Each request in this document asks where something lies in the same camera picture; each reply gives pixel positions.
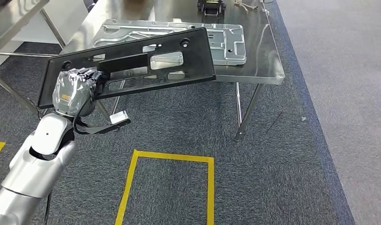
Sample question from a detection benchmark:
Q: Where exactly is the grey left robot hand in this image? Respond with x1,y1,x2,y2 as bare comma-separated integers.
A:
52,67,109,118

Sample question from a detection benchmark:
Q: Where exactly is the black plastic plate frame part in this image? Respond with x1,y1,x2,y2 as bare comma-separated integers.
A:
37,27,217,109

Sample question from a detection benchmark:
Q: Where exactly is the stainless steel workbench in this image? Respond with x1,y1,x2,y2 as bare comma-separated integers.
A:
58,0,285,143

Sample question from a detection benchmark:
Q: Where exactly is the white cabinet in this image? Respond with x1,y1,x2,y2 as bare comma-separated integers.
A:
0,0,89,68

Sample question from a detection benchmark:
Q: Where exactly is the stainless steel side table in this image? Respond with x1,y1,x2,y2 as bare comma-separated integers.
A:
0,0,67,117

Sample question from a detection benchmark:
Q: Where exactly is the silver stamped metal panel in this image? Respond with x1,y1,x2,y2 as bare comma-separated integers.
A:
90,19,247,67

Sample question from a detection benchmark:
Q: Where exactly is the black device with yellow label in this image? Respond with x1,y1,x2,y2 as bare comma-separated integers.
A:
197,0,227,15

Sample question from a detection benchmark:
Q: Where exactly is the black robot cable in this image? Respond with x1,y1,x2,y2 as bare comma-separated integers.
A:
44,90,98,225

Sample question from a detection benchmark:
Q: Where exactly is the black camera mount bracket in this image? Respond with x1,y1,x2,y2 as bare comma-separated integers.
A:
74,116,131,135

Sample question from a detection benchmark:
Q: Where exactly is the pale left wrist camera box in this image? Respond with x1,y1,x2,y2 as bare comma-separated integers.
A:
109,110,130,125

